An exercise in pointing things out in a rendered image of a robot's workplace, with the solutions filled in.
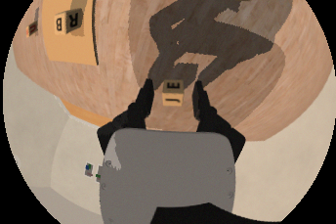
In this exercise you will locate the orange flat mat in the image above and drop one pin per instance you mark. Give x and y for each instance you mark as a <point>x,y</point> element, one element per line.
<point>76,47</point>

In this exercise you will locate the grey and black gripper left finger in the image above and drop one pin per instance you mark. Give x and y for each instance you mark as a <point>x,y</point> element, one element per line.
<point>134,117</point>

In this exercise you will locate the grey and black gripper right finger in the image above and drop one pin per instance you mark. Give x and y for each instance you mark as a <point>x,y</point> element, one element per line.
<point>209,120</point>

